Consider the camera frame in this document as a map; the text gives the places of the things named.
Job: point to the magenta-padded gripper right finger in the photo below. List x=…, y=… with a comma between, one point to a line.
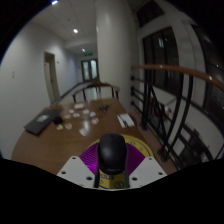
x=148, y=170

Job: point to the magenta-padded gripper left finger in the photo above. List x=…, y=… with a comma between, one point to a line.
x=75, y=170

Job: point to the black computer mouse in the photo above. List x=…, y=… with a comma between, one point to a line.
x=111, y=153

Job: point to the round yellow mouse pad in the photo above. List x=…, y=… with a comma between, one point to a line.
x=143, y=144

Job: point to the small white card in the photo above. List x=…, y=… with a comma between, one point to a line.
x=95, y=120
x=83, y=132

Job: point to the small dark purple box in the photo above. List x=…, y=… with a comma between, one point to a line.
x=57, y=120

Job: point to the dark closed laptop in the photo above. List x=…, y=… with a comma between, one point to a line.
x=41, y=121

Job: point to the small white flat box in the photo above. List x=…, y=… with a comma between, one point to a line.
x=79, y=106

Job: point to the wooden armchair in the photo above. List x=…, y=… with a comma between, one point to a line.
x=96, y=85

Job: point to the pale side door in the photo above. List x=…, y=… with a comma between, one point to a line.
x=51, y=78

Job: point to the glazed double door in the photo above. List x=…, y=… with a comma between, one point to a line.
x=90, y=70

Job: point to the black railing with wooden handrail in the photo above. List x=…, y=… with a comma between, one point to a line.
x=166, y=68

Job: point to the dark framed window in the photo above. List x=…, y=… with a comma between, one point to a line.
x=163, y=60

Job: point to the green exit sign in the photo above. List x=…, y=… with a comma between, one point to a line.
x=88, y=53

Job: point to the ceiling lights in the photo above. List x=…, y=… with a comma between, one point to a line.
x=75, y=31

